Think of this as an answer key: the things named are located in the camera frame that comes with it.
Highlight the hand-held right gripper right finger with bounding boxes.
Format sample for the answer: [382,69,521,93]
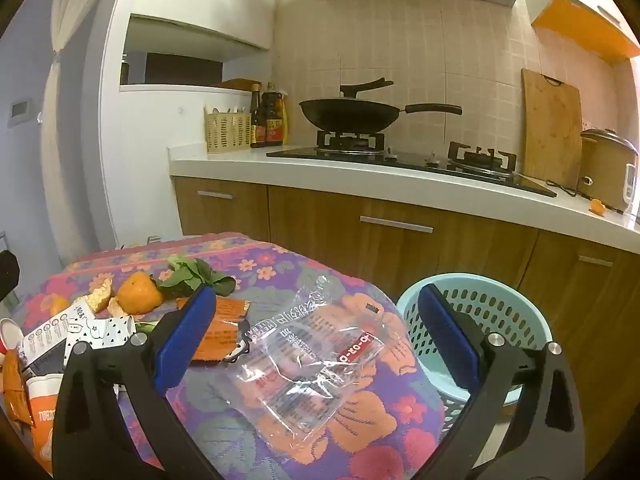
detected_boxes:
[417,284,586,480]

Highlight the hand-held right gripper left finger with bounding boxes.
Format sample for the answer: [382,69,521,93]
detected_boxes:
[52,285,223,480]

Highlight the orange snack wrapper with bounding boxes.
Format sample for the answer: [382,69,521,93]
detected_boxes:
[176,296,252,362]

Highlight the red and white cup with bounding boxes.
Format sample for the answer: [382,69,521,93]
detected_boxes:
[0,317,24,356]

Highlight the light blue plastic basket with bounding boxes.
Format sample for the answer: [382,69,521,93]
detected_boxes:
[396,273,553,433]

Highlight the white dotted paper carton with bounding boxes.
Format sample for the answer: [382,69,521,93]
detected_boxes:
[20,302,137,377]

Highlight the clear plastic bag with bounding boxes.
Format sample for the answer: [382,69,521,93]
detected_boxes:
[220,275,388,436]

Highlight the orange packet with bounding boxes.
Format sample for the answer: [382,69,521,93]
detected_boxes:
[2,350,34,427]

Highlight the orange paper cup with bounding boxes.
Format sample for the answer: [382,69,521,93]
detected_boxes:
[25,375,67,476]

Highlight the tangerine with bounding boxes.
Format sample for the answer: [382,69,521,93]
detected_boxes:
[116,272,165,316]

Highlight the green leafy sprig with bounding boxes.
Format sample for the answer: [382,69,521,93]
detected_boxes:
[157,256,236,297]

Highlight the floral printed cloth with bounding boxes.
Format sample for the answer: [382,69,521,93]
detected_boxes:
[10,232,447,480]

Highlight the white curtain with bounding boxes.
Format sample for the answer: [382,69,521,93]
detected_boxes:
[39,0,126,271]

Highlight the wooden kitchen cabinet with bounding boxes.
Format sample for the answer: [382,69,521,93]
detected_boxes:
[171,175,640,471]

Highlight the black gas stove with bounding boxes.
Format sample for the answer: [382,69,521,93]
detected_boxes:
[266,130,557,198]

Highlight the beige utensil basket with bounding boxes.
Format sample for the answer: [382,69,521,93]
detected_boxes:
[204,106,252,154]

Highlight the dark sauce bottle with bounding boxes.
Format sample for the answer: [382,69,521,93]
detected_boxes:
[250,83,266,149]

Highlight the beige rice cooker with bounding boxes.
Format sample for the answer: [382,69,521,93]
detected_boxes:
[577,128,640,212]

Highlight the wooden cutting board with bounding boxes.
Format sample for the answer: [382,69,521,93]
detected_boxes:
[521,68,583,189]

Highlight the red label sauce bottle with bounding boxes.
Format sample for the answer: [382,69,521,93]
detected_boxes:
[263,83,285,147]

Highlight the black wok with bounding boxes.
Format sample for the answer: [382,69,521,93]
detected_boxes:
[299,98,463,132]

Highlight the wall switch panel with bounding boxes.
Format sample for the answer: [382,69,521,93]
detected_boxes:
[9,100,32,127]

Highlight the black power cable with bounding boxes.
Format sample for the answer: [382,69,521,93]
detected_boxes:
[545,179,640,222]

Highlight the black lid handle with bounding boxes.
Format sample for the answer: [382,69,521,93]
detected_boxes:
[340,78,394,99]

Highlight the orange wall cabinet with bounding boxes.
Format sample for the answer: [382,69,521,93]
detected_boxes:
[531,0,640,62]

